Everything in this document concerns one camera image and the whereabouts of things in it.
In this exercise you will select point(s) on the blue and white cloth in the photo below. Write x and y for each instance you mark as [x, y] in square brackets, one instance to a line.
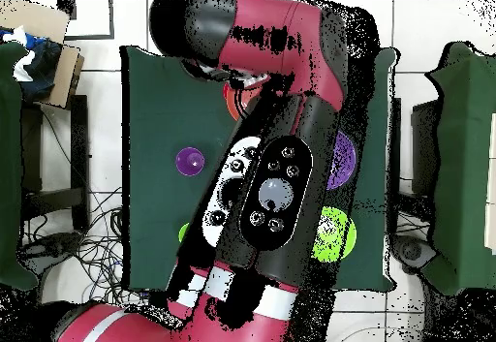
[42, 67]

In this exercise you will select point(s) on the green cup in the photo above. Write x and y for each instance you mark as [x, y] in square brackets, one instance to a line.
[183, 231]

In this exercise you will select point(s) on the cardboard box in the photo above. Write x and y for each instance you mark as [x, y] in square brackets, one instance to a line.
[35, 18]

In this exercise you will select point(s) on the black stool frame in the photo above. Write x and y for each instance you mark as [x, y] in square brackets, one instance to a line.
[79, 163]

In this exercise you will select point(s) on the large purple bowl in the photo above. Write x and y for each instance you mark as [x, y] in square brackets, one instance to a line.
[343, 160]

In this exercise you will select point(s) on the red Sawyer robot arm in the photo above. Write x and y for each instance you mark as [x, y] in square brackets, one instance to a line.
[279, 20]

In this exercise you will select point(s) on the black rectangular frame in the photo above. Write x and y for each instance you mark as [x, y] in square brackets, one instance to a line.
[111, 16]

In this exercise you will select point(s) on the dark green tablecloth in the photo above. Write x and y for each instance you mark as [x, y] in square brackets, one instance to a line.
[162, 125]

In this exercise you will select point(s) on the purple cup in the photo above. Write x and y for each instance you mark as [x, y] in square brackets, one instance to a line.
[188, 160]

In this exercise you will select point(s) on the green cloth covered table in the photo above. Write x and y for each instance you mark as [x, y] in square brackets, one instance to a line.
[9, 163]
[461, 163]

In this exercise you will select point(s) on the large green bowl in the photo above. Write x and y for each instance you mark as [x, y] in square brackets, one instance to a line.
[333, 233]

